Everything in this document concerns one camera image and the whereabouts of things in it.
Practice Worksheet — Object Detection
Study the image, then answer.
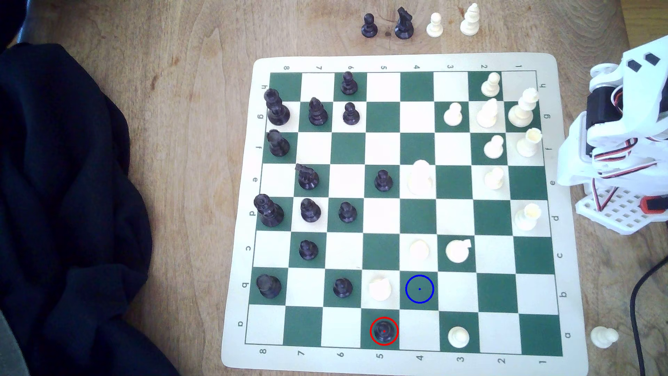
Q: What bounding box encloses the green and cream chess mat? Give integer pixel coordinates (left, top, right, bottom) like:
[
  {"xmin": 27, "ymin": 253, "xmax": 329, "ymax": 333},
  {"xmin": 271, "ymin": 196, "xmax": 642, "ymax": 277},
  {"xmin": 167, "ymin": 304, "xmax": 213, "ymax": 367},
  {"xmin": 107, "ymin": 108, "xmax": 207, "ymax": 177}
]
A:
[{"xmin": 221, "ymin": 52, "xmax": 589, "ymax": 376}]

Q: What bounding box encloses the white chess knight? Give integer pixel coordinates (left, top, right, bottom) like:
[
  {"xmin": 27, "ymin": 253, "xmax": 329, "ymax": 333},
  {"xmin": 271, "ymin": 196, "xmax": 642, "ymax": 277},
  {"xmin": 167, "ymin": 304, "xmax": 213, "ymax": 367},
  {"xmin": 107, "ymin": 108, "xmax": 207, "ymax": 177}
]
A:
[
  {"xmin": 446, "ymin": 238, "xmax": 473, "ymax": 264},
  {"xmin": 369, "ymin": 278, "xmax": 392, "ymax": 302}
]

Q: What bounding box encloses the black chess bishop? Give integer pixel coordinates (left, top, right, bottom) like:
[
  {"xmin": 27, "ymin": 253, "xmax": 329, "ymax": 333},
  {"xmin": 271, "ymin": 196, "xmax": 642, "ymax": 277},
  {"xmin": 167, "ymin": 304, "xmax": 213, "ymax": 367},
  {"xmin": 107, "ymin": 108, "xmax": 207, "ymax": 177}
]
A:
[
  {"xmin": 308, "ymin": 97, "xmax": 329, "ymax": 126},
  {"xmin": 301, "ymin": 198, "xmax": 322, "ymax": 224}
]

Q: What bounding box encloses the white chess king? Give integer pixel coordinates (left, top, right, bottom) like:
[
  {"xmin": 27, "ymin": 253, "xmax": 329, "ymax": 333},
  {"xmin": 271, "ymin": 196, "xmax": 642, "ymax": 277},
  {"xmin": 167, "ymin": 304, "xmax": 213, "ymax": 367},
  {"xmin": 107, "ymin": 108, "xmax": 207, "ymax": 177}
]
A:
[{"xmin": 508, "ymin": 87, "xmax": 540, "ymax": 128}]

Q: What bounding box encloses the black cloth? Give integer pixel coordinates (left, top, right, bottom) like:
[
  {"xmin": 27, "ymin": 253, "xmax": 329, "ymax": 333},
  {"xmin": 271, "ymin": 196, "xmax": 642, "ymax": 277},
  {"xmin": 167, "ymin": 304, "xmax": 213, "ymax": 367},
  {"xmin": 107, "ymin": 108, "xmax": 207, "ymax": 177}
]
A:
[{"xmin": 0, "ymin": 42, "xmax": 181, "ymax": 376}]

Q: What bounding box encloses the grey fabric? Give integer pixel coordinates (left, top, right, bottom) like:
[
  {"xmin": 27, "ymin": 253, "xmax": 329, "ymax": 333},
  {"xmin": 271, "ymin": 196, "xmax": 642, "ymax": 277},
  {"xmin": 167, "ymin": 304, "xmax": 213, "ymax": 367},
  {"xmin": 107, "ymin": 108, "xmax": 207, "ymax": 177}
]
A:
[{"xmin": 0, "ymin": 311, "xmax": 30, "ymax": 376}]

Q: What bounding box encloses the thick black cable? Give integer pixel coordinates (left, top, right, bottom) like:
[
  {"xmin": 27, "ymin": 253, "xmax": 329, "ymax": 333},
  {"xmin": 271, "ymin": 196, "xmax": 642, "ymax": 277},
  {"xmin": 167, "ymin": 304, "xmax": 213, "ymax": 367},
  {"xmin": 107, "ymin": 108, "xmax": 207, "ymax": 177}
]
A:
[{"xmin": 629, "ymin": 255, "xmax": 668, "ymax": 376}]

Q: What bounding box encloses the white chess queen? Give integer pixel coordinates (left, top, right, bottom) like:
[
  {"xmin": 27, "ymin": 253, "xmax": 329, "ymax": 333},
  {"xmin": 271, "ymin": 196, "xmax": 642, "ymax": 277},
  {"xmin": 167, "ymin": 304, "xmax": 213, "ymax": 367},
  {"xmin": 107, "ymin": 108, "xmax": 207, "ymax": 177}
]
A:
[{"xmin": 407, "ymin": 159, "xmax": 435, "ymax": 196}]

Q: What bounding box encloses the black chess rook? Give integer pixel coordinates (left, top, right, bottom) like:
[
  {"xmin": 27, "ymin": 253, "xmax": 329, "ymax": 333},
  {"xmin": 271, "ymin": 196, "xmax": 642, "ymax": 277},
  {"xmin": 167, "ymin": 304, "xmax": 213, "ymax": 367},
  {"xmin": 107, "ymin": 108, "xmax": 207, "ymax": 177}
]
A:
[
  {"xmin": 257, "ymin": 274, "xmax": 283, "ymax": 299},
  {"xmin": 267, "ymin": 130, "xmax": 290, "ymax": 157}
]

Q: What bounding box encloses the white chess bishop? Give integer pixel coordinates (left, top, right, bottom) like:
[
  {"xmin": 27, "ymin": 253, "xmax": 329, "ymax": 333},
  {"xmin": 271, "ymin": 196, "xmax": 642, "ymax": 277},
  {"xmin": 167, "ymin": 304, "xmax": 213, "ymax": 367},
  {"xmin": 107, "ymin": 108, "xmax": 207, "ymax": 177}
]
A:
[
  {"xmin": 460, "ymin": 2, "xmax": 481, "ymax": 37},
  {"xmin": 477, "ymin": 97, "xmax": 499, "ymax": 128}
]

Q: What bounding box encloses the white grid base plate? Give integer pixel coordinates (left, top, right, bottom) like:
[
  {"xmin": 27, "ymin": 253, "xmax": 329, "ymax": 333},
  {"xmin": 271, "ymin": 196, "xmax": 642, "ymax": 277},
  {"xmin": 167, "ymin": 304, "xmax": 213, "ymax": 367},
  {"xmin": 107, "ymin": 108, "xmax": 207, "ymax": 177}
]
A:
[{"xmin": 575, "ymin": 180, "xmax": 668, "ymax": 236}]

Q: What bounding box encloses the white chess rook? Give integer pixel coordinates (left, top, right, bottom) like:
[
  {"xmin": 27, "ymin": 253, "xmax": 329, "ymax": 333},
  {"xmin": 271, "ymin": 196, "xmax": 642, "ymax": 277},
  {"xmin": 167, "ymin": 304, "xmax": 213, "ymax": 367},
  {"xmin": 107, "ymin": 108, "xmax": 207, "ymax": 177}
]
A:
[
  {"xmin": 517, "ymin": 128, "xmax": 543, "ymax": 158},
  {"xmin": 514, "ymin": 203, "xmax": 542, "ymax": 232}
]

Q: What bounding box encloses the orange clamp piece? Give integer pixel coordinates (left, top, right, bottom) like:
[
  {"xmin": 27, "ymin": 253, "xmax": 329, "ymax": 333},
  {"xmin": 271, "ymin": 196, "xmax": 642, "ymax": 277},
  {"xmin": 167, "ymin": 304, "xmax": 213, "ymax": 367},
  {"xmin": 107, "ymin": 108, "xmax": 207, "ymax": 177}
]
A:
[{"xmin": 641, "ymin": 196, "xmax": 668, "ymax": 215}]

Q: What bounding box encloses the black chess knight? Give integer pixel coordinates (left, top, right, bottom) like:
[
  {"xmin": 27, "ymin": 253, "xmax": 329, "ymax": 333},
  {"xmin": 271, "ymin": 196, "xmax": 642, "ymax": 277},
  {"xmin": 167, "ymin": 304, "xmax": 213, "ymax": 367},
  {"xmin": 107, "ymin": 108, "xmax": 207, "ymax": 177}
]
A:
[
  {"xmin": 393, "ymin": 6, "xmax": 415, "ymax": 40},
  {"xmin": 295, "ymin": 163, "xmax": 319, "ymax": 191}
]

